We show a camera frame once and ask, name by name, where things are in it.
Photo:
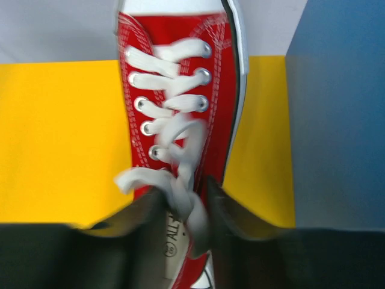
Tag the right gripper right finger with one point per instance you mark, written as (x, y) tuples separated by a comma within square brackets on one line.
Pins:
[(249, 252)]

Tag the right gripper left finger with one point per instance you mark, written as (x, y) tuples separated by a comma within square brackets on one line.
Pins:
[(122, 251)]

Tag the red sneaker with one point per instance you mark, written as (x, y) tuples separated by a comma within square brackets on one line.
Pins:
[(183, 66)]

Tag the blue yellow shoe shelf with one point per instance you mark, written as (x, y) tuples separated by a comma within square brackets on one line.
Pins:
[(309, 149)]

